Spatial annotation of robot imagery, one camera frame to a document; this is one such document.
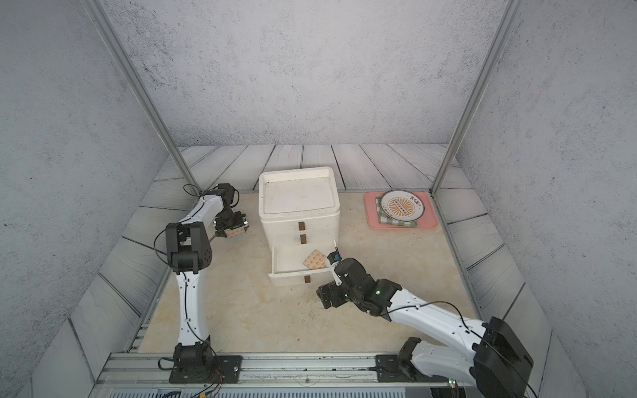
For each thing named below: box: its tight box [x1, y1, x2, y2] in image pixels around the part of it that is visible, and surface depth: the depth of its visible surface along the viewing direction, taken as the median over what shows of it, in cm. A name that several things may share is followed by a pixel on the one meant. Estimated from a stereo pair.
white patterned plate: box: [379, 189, 425, 222], surface depth 117 cm
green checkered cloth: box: [374, 197, 418, 228], surface depth 110 cm
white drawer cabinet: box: [257, 166, 341, 247], surface depth 89 cm
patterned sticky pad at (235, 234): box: [223, 227, 248, 242], surface depth 107 cm
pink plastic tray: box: [363, 191, 439, 229], surface depth 114 cm
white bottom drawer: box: [267, 239, 337, 286], surface depth 94 cm
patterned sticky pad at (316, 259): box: [302, 248, 326, 270], surface depth 97 cm
